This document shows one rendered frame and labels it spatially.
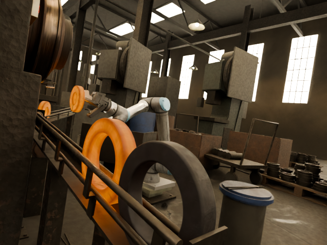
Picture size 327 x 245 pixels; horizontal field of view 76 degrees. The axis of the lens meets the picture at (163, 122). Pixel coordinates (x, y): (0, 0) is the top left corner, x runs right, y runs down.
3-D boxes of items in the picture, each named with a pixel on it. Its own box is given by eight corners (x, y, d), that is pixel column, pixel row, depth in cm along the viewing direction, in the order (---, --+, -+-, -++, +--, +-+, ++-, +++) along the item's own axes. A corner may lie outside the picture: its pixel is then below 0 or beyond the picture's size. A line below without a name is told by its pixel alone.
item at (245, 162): (269, 189, 306) (280, 123, 304) (241, 191, 271) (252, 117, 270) (211, 166, 406) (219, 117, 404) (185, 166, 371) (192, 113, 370)
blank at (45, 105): (39, 125, 158) (43, 126, 158) (35, 108, 149) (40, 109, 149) (47, 113, 170) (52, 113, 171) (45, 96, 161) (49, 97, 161)
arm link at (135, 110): (146, 95, 199) (89, 122, 148) (156, 95, 193) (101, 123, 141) (148, 107, 204) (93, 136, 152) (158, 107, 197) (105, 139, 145)
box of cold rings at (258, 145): (287, 174, 444) (293, 139, 442) (275, 178, 385) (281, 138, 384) (240, 162, 516) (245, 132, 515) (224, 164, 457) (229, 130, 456)
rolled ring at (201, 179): (142, 130, 40) (128, 129, 38) (231, 163, 27) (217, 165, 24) (124, 221, 41) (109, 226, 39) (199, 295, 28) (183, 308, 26)
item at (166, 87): (154, 141, 703) (162, 81, 699) (172, 145, 648) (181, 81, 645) (139, 140, 656) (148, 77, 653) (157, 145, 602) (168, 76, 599)
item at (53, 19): (37, 78, 94) (52, -28, 93) (20, 81, 128) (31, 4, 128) (53, 81, 98) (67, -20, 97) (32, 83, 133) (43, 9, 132)
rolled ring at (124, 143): (95, 203, 52) (81, 205, 49) (92, 130, 56) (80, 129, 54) (142, 202, 39) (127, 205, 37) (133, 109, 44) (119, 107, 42)
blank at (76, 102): (81, 87, 117) (86, 88, 120) (72, 83, 129) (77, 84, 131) (76, 114, 119) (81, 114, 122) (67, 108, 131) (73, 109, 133)
